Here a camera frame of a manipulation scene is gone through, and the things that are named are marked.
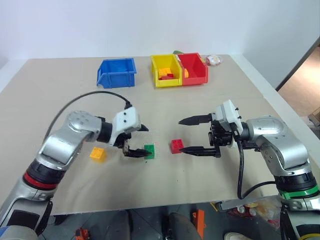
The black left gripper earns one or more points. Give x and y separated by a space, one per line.
125 137

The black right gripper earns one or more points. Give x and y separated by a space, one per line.
221 138

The green toy brick cube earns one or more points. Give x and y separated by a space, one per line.
150 152

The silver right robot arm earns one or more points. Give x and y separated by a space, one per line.
280 142

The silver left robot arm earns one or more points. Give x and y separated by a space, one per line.
60 145

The red toy brick cube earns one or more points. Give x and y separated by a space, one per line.
176 145

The yellow toy brick cube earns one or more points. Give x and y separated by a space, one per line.
98 154

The yellow plastic storage bin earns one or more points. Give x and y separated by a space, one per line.
165 83

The red plastic storage bin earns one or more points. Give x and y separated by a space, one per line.
196 72

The orange brick in bin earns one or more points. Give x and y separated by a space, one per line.
186 73

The red brick in bin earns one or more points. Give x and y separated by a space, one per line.
168 77

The blue plastic storage bin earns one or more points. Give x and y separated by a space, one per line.
117 75

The yellow brick in bin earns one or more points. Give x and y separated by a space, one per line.
163 71

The orange hand tool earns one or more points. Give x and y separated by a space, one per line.
199 221

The green object behind bins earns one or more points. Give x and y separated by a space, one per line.
177 52

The dark rounded shape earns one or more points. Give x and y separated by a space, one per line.
180 226

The colourful snack bag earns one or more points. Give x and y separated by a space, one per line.
265 210

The white shoe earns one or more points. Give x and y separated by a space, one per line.
236 236

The orange and black device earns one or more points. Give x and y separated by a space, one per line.
82 233

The cardboard box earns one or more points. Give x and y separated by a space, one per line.
315 117

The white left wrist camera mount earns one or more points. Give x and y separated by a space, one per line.
126 120

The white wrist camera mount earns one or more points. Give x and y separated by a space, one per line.
126 120
228 113

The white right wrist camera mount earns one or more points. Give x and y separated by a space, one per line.
228 113

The grey metal bracket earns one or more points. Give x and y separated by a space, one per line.
232 204

